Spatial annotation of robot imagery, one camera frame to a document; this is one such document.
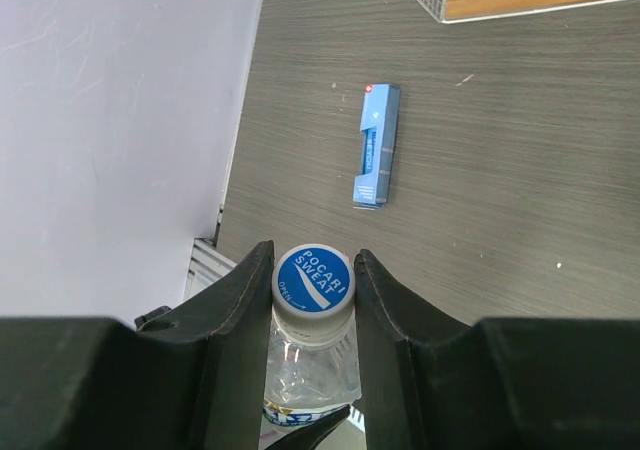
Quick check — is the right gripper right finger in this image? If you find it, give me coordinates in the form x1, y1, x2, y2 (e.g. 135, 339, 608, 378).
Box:
354, 250, 639, 449

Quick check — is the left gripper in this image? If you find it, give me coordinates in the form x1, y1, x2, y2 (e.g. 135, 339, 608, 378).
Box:
262, 405, 351, 450

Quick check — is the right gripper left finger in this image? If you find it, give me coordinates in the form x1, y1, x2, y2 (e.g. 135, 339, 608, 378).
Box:
1, 241, 274, 449

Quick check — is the small blue-label water bottle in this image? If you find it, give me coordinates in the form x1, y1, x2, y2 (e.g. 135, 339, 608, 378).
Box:
259, 319, 362, 439

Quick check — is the blue white bottle cap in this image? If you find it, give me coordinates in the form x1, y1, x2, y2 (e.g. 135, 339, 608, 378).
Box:
271, 244, 355, 348

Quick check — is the blue toothbrush box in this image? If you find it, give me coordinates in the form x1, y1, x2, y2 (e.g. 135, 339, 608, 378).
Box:
353, 83, 401, 209

